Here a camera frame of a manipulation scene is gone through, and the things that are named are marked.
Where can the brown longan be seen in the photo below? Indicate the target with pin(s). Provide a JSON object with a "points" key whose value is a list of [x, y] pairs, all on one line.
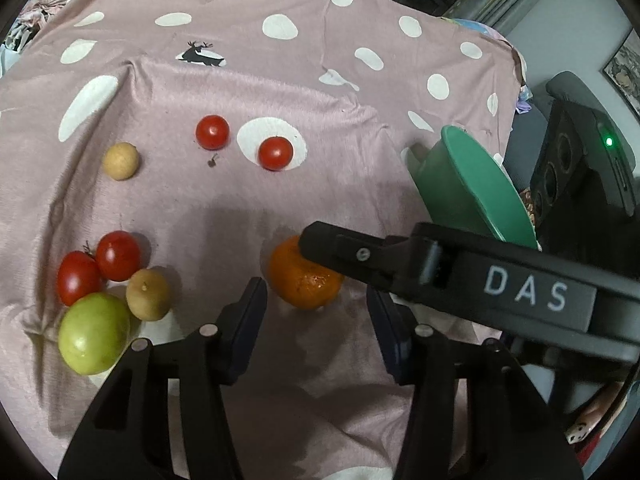
{"points": [[148, 294], [120, 160]]}

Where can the orange mandarin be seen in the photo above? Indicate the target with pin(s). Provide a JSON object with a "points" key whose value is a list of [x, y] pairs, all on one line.
{"points": [[300, 285]]}

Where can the pink polka dot blanket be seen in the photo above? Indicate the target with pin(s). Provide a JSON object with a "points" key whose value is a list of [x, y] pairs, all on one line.
{"points": [[300, 85]]}

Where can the red cherry tomato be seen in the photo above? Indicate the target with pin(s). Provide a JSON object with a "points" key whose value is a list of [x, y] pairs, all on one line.
{"points": [[275, 153], [77, 278], [212, 131], [118, 255]]}

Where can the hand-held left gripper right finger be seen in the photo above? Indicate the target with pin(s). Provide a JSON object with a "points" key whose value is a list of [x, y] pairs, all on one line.
{"points": [[389, 332]]}

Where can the yellow-green round fruit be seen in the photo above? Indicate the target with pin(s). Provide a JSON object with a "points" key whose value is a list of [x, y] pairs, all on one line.
{"points": [[93, 332]]}

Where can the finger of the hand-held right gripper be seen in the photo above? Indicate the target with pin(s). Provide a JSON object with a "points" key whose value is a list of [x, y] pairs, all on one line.
{"points": [[340, 252]]}

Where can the pile of clothes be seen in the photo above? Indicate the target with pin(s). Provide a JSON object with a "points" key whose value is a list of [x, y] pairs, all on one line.
{"points": [[35, 15]]}

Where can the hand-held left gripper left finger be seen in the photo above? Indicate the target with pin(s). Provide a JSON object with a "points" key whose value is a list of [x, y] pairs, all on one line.
{"points": [[250, 320]]}

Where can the pink and white object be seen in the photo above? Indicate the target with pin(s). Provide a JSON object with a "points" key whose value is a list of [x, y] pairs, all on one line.
{"points": [[587, 417]]}

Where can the framed wall picture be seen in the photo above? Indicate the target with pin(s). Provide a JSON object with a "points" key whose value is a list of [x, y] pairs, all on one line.
{"points": [[625, 72]]}

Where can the green plastic bowl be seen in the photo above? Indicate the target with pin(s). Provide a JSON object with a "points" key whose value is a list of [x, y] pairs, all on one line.
{"points": [[475, 185]]}

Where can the blue printed cloth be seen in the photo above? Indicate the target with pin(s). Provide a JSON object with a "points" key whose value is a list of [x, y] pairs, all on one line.
{"points": [[472, 26]]}

